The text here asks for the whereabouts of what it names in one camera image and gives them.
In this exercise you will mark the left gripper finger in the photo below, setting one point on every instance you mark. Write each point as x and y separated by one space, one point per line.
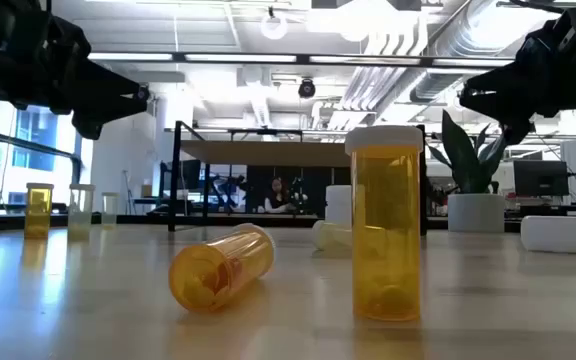
130 92
128 109

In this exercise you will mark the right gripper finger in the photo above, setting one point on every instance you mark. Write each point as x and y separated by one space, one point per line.
490 87
488 107

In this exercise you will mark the pale yellow pill bottle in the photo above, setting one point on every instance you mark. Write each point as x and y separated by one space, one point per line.
109 212
81 212

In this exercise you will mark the white plastic jar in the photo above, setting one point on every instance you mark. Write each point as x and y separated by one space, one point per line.
558 233
338 202

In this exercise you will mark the large orange pill bottle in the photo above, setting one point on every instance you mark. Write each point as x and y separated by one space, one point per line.
385 225

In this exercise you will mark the clear plastic jar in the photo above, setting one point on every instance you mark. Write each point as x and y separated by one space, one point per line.
330 236

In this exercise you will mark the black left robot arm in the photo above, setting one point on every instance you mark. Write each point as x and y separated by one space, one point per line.
3 55

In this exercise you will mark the wooden shelf black legs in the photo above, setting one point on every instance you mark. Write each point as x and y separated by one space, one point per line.
268 152

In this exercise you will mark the green snake plant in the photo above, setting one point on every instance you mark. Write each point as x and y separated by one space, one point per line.
460 155

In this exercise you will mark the black computer monitor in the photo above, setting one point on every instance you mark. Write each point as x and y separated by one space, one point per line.
540 177

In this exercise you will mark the white plant pot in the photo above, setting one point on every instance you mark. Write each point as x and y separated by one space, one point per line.
475 214

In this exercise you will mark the person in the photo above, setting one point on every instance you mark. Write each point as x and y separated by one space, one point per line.
277 200

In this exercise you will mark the silver ventilation duct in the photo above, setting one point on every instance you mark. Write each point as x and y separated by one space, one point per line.
473 35

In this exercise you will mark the black overhead frame bar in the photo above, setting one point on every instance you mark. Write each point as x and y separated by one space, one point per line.
303 59

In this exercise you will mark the black overhead camera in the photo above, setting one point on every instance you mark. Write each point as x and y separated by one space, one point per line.
307 89

